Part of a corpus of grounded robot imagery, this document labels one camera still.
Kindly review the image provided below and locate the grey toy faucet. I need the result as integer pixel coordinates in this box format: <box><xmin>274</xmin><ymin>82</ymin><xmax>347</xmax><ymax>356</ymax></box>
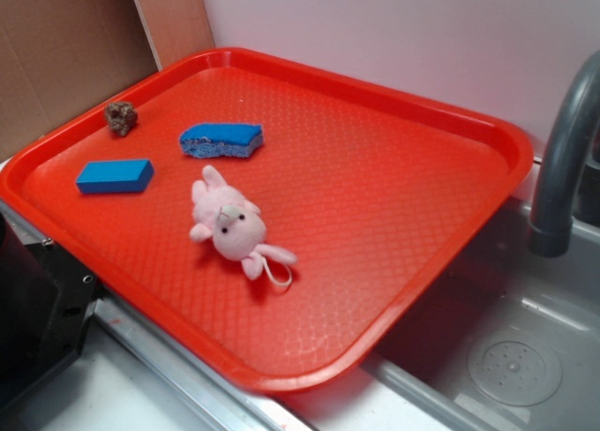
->
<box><xmin>527</xmin><ymin>52</ymin><xmax>599</xmax><ymax>258</ymax></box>

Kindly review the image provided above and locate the brown rock lump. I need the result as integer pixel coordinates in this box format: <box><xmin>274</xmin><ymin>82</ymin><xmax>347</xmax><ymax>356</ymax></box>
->
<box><xmin>104</xmin><ymin>101</ymin><xmax>138</xmax><ymax>137</ymax></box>

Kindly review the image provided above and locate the light wooden board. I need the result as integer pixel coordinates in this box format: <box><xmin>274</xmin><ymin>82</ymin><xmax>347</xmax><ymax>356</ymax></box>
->
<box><xmin>134</xmin><ymin>0</ymin><xmax>215</xmax><ymax>70</ymax></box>

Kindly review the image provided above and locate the grey plastic sink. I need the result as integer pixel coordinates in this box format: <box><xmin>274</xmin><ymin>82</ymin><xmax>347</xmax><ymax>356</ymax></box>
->
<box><xmin>281</xmin><ymin>183</ymin><xmax>599</xmax><ymax>430</ymax></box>

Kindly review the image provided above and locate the brown cardboard panel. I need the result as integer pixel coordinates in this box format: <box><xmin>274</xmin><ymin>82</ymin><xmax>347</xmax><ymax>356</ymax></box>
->
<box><xmin>1</xmin><ymin>0</ymin><xmax>157</xmax><ymax>159</ymax></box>

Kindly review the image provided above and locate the pink plush toy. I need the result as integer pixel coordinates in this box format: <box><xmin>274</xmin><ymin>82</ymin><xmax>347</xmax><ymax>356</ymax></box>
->
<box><xmin>189</xmin><ymin>165</ymin><xmax>297</xmax><ymax>289</ymax></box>

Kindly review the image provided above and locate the blue sponge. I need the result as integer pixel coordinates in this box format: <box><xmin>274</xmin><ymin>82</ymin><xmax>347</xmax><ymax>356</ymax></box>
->
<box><xmin>179</xmin><ymin>123</ymin><xmax>263</xmax><ymax>159</ymax></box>

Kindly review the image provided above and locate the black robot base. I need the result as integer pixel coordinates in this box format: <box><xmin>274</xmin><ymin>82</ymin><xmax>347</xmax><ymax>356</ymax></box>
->
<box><xmin>1</xmin><ymin>217</ymin><xmax>99</xmax><ymax>414</ymax></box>

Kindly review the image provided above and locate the blue rectangular block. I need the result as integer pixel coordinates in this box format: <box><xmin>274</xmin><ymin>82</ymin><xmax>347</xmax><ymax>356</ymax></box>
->
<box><xmin>75</xmin><ymin>159</ymin><xmax>155</xmax><ymax>194</ymax></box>

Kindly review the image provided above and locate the red plastic tray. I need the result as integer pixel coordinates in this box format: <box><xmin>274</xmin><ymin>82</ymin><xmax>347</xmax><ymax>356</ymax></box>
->
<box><xmin>1</xmin><ymin>49</ymin><xmax>533</xmax><ymax>394</ymax></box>

